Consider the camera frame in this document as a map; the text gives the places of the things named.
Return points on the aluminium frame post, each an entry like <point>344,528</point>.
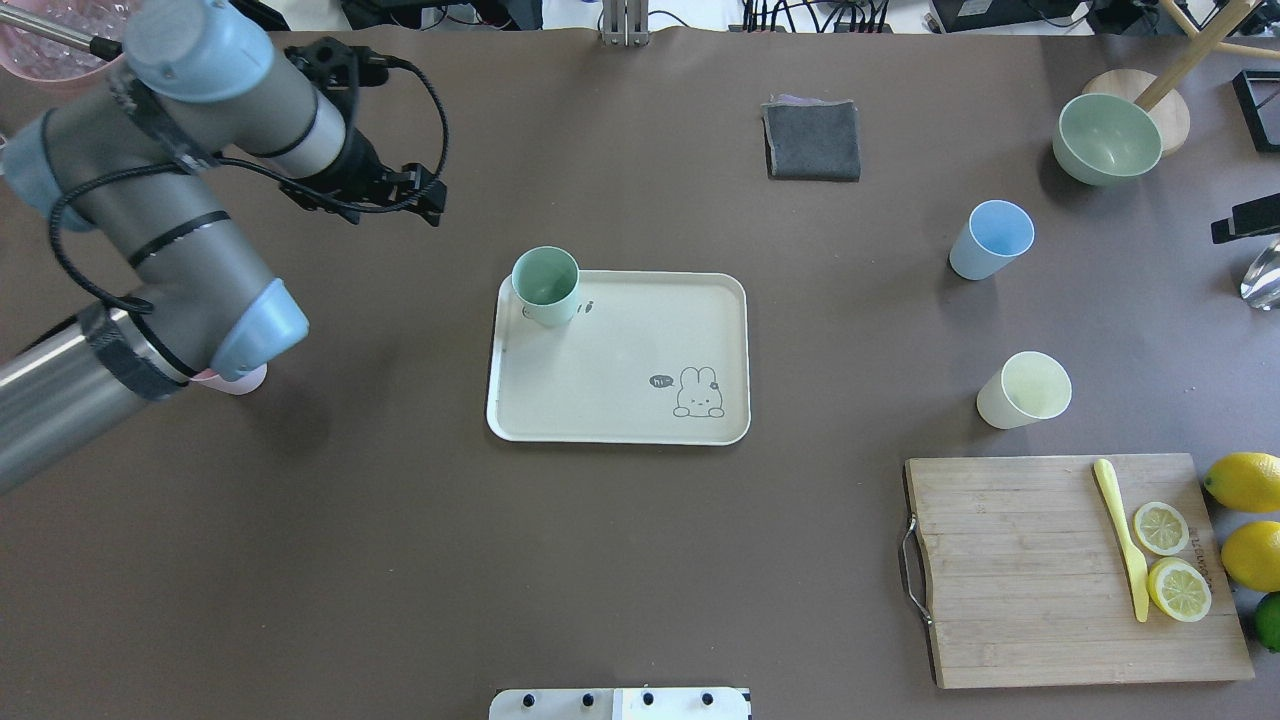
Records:
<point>625,23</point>

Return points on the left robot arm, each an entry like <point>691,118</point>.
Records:
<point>177,289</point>

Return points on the blue plastic cup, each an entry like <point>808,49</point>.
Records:
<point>995,233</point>

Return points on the lower lemon slice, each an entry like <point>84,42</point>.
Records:
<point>1178,589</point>

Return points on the wooden stand with round base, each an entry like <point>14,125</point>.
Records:
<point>1157,95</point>

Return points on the metal ice scoop handle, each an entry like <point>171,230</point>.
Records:
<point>101,47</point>

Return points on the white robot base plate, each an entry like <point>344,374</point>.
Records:
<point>696,702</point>

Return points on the pink bowl with ice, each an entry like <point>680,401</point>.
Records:
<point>40,58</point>

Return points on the pink plastic cup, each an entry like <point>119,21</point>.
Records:
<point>236,387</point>

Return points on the wooden cutting board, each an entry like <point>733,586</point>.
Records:
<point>1024,585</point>

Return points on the folded grey cloth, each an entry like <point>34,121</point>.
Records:
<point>808,139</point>

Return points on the black box frame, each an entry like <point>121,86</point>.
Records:
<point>1256,92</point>

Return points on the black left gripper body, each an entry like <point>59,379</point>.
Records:
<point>359,162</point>

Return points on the lower whole lemon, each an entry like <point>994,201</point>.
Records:
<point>1250,556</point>

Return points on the green lime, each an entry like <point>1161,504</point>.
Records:
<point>1266,622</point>

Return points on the yellow plastic knife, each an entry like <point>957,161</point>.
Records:
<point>1135,564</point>

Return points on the upper lemon slice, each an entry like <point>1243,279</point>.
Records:
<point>1160,528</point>

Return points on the shiny metal scoop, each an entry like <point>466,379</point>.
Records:
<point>1260,283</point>

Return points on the whole lemon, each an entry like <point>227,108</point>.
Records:
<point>1245,481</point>
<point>1250,556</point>

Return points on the upper whole lemon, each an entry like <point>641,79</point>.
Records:
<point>1245,481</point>

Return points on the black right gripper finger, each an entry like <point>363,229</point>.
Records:
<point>1250,219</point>

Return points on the green plastic cup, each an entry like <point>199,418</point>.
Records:
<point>546,281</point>

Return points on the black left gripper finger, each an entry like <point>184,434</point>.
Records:
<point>422,192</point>

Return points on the pale yellow plastic cup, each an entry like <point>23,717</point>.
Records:
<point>1029,387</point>

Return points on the green plastic bowl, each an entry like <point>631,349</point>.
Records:
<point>1103,139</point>

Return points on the lemon slice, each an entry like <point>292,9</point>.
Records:
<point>1178,589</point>
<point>1160,528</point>

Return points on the cream rabbit tray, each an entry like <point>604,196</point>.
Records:
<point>652,358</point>

